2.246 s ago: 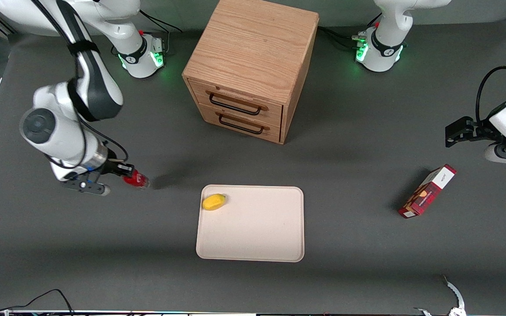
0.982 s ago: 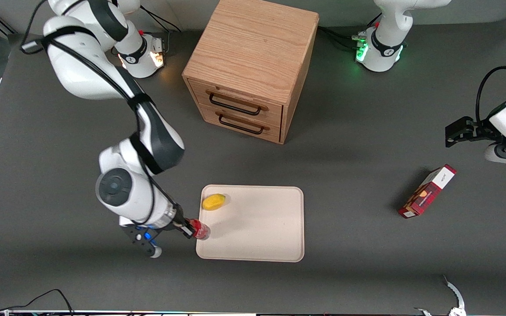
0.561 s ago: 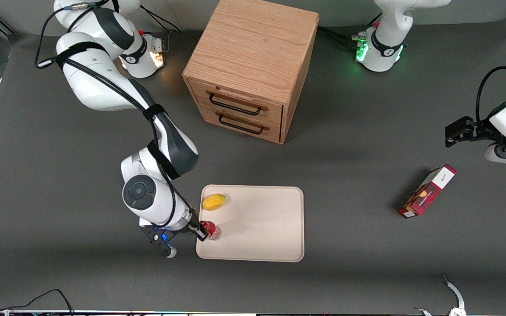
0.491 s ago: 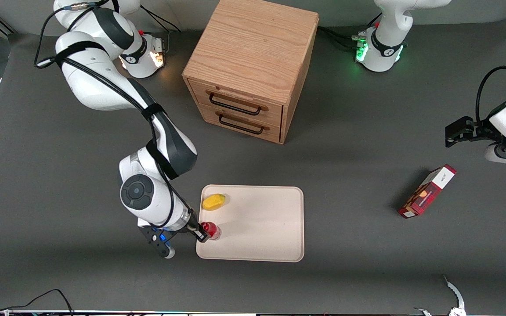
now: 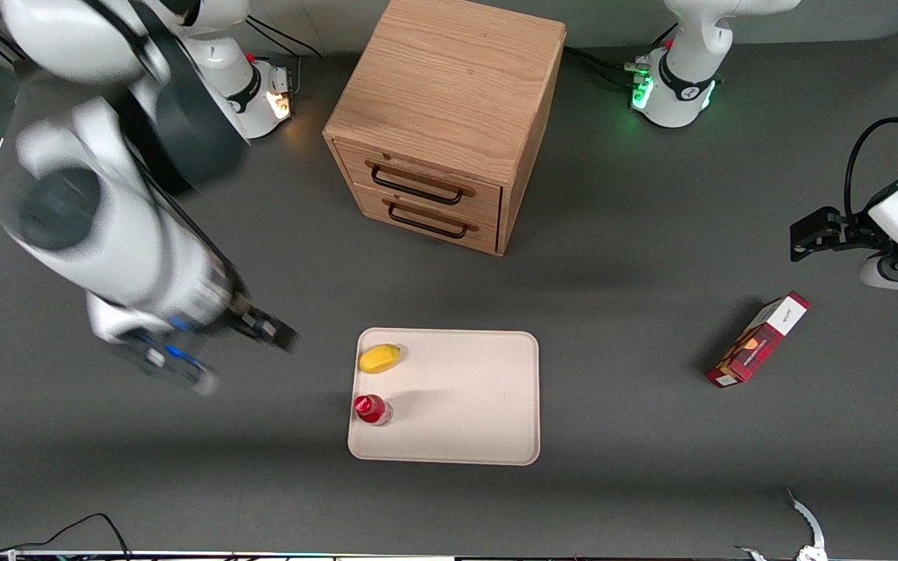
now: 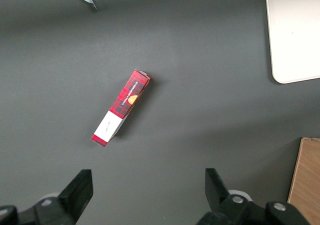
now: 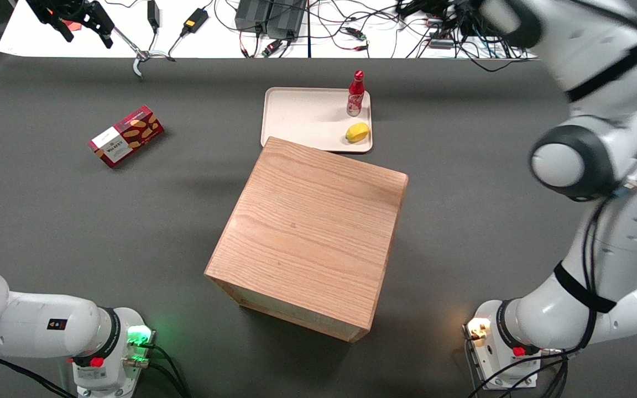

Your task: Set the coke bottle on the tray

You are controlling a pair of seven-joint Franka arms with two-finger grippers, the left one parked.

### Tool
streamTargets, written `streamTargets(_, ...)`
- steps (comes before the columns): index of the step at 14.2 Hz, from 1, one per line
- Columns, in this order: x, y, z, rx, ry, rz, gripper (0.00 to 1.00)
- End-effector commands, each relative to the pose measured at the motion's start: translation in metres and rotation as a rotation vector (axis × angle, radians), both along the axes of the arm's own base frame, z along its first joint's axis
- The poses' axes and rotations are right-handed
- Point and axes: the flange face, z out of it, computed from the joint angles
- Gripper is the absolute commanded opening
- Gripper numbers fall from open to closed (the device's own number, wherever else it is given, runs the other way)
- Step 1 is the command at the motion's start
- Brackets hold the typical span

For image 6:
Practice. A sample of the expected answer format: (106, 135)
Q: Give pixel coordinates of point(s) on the wooden two-drawer cabinet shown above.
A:
(307, 185)

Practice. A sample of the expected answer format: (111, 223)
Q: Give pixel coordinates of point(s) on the red plaid shortbread box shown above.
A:
(125, 102)

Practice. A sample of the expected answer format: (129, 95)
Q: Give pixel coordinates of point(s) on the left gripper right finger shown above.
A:
(217, 197)

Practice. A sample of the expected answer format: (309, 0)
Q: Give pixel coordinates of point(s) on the beige plastic tray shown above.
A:
(295, 35)

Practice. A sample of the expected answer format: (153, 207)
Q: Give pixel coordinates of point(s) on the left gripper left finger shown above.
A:
(75, 197)

